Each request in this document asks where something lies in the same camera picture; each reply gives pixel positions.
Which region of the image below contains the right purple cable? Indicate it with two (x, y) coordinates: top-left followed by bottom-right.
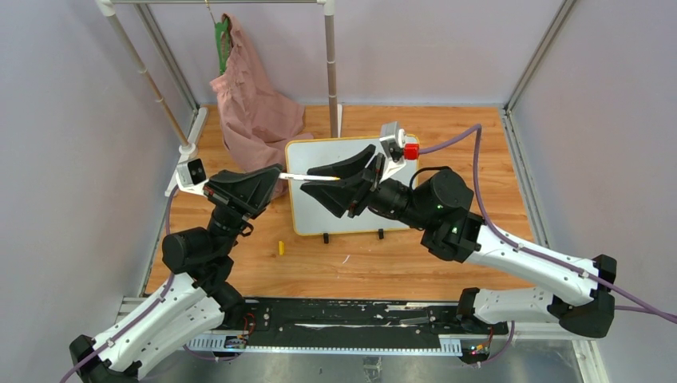
(402, 124), (677, 365)

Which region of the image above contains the pink cloth garment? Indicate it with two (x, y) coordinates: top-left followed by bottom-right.
(210, 15), (313, 172)

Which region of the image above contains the green clothes hanger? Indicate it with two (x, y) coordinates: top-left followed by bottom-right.
(205, 0), (232, 75)

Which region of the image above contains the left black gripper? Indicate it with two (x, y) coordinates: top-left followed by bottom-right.
(205, 165), (284, 256)

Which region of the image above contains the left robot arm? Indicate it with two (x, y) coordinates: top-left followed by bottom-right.
(62, 160), (283, 382)

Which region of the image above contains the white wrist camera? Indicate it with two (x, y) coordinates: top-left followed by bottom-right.
(369, 121), (406, 184)
(175, 158), (208, 195)

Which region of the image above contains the yellow framed whiteboard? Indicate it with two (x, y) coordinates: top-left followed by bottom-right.
(285, 136), (409, 235)

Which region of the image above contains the white clothes rack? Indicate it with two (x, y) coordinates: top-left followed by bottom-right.
(96, 1), (343, 163)

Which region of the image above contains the aluminium frame post left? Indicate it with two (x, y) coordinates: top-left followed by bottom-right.
(133, 4), (200, 114)

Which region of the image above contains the white marker pen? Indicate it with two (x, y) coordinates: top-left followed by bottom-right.
(279, 172), (340, 182)

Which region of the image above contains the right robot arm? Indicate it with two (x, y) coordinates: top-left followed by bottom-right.
(300, 145), (617, 338)

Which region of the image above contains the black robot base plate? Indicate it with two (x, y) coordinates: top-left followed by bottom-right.
(118, 296), (512, 365)

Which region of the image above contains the aluminium frame post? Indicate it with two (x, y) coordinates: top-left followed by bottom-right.
(133, 4), (200, 114)
(500, 0), (579, 247)

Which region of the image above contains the aluminium frame post right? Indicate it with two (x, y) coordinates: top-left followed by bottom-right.
(500, 0), (579, 247)

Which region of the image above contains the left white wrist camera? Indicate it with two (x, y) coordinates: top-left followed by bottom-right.
(175, 158), (208, 195)

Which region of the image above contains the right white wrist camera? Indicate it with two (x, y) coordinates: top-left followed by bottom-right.
(369, 121), (406, 184)

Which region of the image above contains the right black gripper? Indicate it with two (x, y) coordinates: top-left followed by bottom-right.
(300, 145), (432, 231)

